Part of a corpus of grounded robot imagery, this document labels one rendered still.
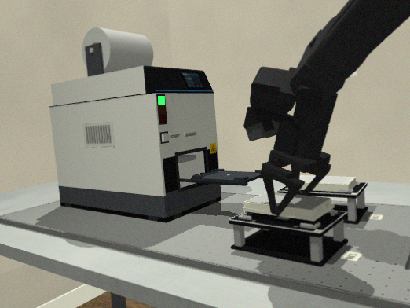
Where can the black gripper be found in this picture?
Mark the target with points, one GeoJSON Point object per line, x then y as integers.
{"type": "Point", "coordinates": [308, 155]}

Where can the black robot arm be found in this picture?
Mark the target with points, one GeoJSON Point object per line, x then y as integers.
{"type": "Point", "coordinates": [337, 51]}

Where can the white multi-well plate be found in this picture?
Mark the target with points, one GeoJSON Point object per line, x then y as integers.
{"type": "Point", "coordinates": [330, 183]}

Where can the white label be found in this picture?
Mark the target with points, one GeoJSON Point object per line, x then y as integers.
{"type": "Point", "coordinates": [351, 256]}
{"type": "Point", "coordinates": [374, 216]}

